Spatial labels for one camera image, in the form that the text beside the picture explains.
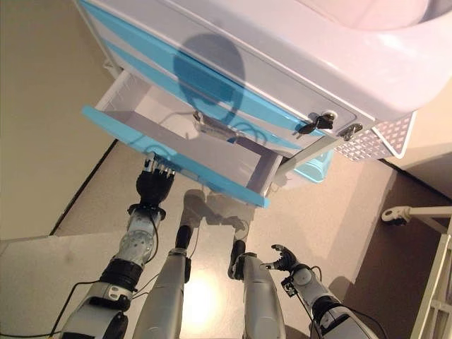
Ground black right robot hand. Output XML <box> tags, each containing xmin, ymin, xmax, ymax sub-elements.
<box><xmin>260</xmin><ymin>243</ymin><xmax>302</xmax><ymax>273</ymax></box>

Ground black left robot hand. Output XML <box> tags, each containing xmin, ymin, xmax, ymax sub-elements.
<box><xmin>136</xmin><ymin>151</ymin><xmax>177</xmax><ymax>210</ymax></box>

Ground blue fronted white drawer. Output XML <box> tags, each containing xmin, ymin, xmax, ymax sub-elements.
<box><xmin>81</xmin><ymin>70</ymin><xmax>283</xmax><ymax>208</ymax></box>

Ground silver right robot leg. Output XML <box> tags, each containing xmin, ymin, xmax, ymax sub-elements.
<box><xmin>227</xmin><ymin>239</ymin><xmax>287</xmax><ymax>339</ymax></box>

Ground light blue waste bin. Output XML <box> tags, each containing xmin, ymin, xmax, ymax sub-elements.
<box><xmin>292</xmin><ymin>150</ymin><xmax>335</xmax><ymax>184</ymax></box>

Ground bed caster wheel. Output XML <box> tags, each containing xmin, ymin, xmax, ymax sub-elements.
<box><xmin>381</xmin><ymin>207</ymin><xmax>410</xmax><ymax>225</ymax></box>

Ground black cart keys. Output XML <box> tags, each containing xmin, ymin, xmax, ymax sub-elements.
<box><xmin>292</xmin><ymin>112</ymin><xmax>335</xmax><ymax>137</ymax></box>

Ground white hospital bed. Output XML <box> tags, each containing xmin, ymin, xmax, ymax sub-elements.
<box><xmin>381</xmin><ymin>206</ymin><xmax>452</xmax><ymax>339</ymax></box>

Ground white perforated side basket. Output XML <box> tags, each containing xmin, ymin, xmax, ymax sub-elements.
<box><xmin>333</xmin><ymin>112</ymin><xmax>418</xmax><ymax>160</ymax></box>

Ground white medical cart blue drawers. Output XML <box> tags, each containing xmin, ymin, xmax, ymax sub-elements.
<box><xmin>76</xmin><ymin>0</ymin><xmax>452</xmax><ymax>188</ymax></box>

